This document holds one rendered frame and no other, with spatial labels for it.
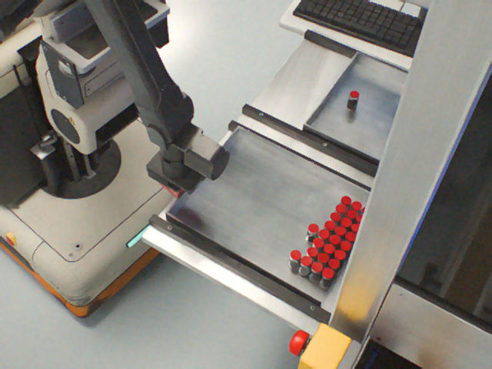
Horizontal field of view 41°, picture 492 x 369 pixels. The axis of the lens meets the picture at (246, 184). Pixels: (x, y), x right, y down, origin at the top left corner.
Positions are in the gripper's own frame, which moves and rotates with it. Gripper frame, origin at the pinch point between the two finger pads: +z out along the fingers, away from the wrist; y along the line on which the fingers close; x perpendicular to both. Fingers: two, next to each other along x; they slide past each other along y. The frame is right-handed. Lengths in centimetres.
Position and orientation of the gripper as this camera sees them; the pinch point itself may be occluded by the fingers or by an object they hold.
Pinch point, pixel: (179, 194)
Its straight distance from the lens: 131.6
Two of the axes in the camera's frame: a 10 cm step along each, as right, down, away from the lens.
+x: 5.3, -6.9, 5.0
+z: -0.4, 5.7, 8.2
